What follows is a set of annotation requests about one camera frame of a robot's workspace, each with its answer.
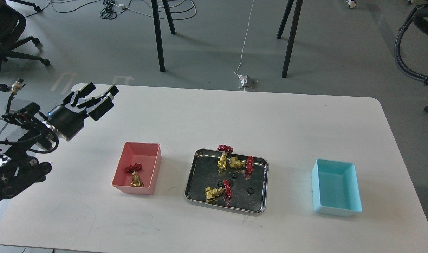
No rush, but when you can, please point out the stainless steel tray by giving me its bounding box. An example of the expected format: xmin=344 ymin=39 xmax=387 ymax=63
xmin=185 ymin=149 xmax=269 ymax=214

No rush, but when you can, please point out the white cable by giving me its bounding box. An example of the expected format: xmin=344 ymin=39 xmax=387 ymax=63
xmin=234 ymin=0 xmax=254 ymax=76

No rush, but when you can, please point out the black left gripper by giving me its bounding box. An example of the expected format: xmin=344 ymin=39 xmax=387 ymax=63
xmin=47 ymin=82 xmax=119 ymax=141

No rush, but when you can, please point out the light blue plastic box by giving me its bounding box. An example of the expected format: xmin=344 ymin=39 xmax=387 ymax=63
xmin=311 ymin=158 xmax=362 ymax=217

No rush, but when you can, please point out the brass valve red handwheel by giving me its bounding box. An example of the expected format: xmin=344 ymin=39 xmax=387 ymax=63
xmin=125 ymin=163 xmax=144 ymax=187
xmin=205 ymin=180 xmax=232 ymax=205
xmin=229 ymin=156 xmax=254 ymax=180
xmin=217 ymin=144 xmax=233 ymax=175

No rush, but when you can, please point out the brass valve red handwheel front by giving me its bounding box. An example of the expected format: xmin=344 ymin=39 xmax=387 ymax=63
xmin=205 ymin=180 xmax=232 ymax=205

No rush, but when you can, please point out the black corrugated cable hose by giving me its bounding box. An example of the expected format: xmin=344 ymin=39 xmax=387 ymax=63
xmin=394 ymin=3 xmax=428 ymax=86

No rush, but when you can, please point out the white power adapter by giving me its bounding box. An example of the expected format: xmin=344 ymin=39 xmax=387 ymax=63
xmin=238 ymin=74 xmax=256 ymax=91

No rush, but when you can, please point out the black table leg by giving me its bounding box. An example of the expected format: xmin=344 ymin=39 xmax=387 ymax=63
xmin=277 ymin=0 xmax=304 ymax=78
xmin=151 ymin=0 xmax=176 ymax=72

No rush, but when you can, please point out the pink plastic box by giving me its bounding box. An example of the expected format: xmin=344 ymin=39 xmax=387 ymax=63
xmin=112 ymin=142 xmax=161 ymax=195

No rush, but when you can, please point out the upright brass valve red handwheel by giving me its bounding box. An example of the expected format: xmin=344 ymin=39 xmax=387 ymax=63
xmin=217 ymin=144 xmax=233 ymax=175

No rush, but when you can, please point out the black table leg left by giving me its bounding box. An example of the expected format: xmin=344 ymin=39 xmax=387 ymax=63
xmin=151 ymin=0 xmax=176 ymax=72

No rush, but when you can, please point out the black table leg right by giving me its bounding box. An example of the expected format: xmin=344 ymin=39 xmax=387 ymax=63
xmin=277 ymin=0 xmax=304 ymax=78

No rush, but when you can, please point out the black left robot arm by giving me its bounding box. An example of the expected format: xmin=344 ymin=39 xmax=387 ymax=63
xmin=0 ymin=79 xmax=119 ymax=201

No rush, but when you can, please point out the black office chair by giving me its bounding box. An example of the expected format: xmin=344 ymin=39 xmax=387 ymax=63
xmin=0 ymin=0 xmax=50 ymax=92

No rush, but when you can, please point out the floor cable bundle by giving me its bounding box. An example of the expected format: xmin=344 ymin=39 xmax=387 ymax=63
xmin=42 ymin=0 xmax=197 ymax=21

